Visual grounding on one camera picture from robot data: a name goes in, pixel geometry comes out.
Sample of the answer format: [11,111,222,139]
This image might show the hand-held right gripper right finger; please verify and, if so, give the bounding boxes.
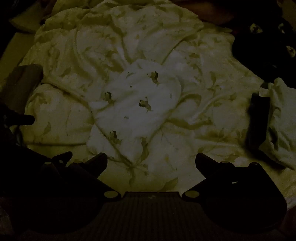
[182,153,262,200]

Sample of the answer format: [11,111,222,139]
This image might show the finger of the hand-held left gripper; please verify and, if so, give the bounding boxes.
[5,109,36,127]

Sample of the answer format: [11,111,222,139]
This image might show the leaf print blanket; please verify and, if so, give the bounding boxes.
[17,0,296,197]

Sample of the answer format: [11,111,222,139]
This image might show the white crumpled cloth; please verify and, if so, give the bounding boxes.
[258,77,296,169]

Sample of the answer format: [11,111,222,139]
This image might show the dark printed cloth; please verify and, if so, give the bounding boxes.
[231,17,296,82]

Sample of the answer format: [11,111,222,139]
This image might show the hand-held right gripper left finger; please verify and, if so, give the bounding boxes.
[42,152,121,200]

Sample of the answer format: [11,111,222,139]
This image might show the white printed small garment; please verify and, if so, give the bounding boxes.
[86,58,182,163]

